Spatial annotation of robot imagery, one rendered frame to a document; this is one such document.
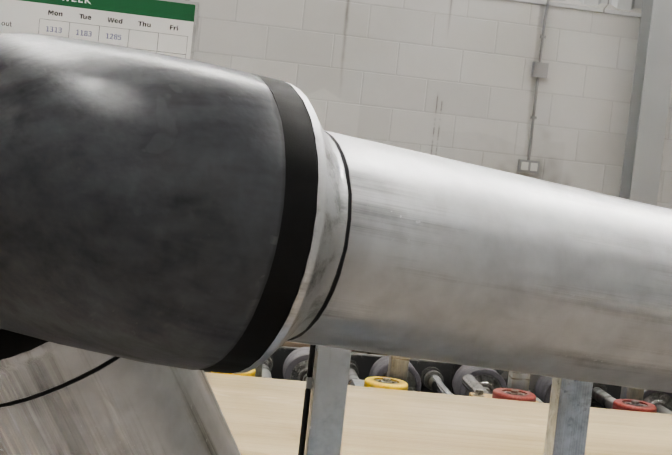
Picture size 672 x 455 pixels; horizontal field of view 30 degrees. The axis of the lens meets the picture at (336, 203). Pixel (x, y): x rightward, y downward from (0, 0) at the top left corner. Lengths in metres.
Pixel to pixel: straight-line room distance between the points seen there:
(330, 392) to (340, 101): 7.21
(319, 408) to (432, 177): 0.84
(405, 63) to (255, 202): 8.17
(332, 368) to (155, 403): 0.74
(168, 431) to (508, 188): 0.19
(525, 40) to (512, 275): 8.34
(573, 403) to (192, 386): 0.81
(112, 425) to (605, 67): 8.53
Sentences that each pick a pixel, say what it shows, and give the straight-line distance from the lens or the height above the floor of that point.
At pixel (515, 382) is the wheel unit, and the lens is 2.49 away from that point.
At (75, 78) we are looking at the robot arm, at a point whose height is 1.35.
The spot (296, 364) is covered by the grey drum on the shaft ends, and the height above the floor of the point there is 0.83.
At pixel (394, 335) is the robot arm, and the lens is 0.50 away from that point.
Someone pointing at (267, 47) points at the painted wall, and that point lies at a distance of 8.42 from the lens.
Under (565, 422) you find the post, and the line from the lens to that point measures 1.37.
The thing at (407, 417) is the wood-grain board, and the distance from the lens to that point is 2.07.
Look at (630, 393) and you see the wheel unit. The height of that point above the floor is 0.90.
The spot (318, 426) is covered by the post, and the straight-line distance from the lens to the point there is 1.33.
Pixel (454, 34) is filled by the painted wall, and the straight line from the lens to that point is 8.69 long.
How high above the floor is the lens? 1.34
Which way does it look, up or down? 3 degrees down
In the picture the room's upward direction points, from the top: 6 degrees clockwise
